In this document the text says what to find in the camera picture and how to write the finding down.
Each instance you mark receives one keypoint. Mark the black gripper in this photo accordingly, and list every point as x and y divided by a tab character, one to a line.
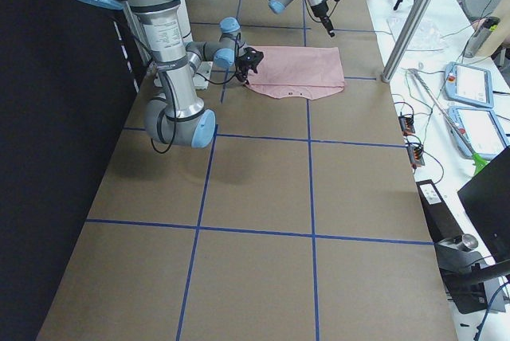
323	11
241	66

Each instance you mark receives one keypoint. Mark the pink Snoopy t-shirt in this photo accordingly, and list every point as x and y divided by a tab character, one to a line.
305	72

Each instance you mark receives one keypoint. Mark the clear plastic bag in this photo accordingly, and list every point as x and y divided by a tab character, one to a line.
427	36

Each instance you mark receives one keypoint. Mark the orange connector block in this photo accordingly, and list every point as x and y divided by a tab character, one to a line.
406	124
415	153

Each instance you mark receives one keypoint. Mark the far teach pendant tablet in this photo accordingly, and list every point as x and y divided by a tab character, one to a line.
469	85

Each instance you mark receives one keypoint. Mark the teach pendant tablet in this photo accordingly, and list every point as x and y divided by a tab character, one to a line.
469	85
481	128

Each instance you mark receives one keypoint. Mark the near teach pendant tablet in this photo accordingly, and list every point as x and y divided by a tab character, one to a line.
481	128

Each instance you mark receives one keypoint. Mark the metal rod with green tip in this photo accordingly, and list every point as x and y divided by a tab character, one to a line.
478	161

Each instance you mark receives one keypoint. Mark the black monitor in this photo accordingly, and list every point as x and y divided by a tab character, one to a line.
485	199

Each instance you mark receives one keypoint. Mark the black power box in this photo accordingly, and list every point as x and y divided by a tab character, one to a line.
456	252

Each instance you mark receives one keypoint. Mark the aluminium frame post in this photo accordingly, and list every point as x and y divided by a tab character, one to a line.
401	45

